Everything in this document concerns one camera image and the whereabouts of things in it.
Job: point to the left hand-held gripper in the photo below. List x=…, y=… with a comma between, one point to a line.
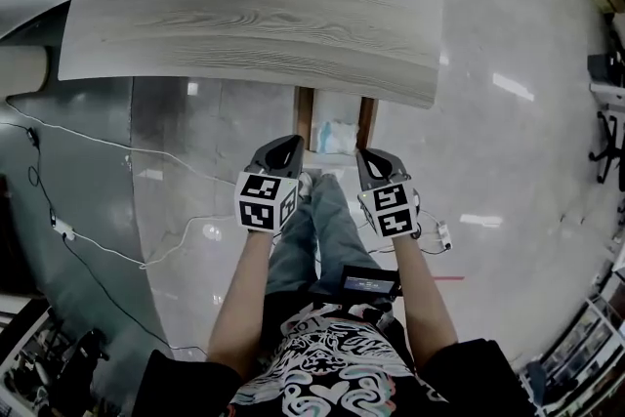
x=266, y=202

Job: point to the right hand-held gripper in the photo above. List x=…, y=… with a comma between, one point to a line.
x=390, y=210

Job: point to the white blue item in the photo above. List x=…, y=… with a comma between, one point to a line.
x=336, y=135

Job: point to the wooden drawer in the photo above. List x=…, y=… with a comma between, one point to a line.
x=337, y=112

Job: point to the person's left forearm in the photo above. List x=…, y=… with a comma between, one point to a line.
x=244, y=293

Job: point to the person's right forearm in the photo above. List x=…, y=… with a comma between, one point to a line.
x=422, y=298

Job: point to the person's white shoe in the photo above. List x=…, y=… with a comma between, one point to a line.
x=305, y=184

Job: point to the white power adapter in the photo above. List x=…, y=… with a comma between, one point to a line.
x=443, y=234
x=64, y=229

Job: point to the person's blue jeans legs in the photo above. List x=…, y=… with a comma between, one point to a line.
x=322, y=239

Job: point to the black waist device with screen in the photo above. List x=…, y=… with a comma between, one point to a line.
x=368, y=282

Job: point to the red floor tape strip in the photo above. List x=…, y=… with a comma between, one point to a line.
x=448, y=278

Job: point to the person's black printed shirt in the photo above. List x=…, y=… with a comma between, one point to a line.
x=337, y=366

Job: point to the black office chair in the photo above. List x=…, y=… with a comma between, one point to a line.
x=608, y=146

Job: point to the metal storage shelf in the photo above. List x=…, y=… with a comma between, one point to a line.
x=576, y=356

